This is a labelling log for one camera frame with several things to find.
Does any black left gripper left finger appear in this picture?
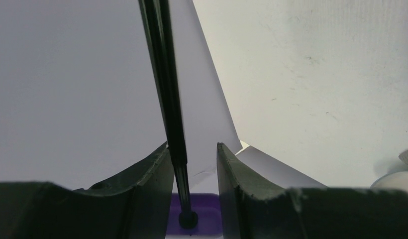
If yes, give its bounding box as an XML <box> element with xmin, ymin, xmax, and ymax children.
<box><xmin>0</xmin><ymin>143</ymin><xmax>174</xmax><ymax>239</ymax></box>

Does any mint green umbrella case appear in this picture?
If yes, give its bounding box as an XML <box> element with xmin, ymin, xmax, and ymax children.
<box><xmin>371</xmin><ymin>149</ymin><xmax>408</xmax><ymax>193</ymax></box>

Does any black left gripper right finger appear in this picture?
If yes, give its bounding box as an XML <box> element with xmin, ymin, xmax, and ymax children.
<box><xmin>217</xmin><ymin>143</ymin><xmax>408</xmax><ymax>239</ymax></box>

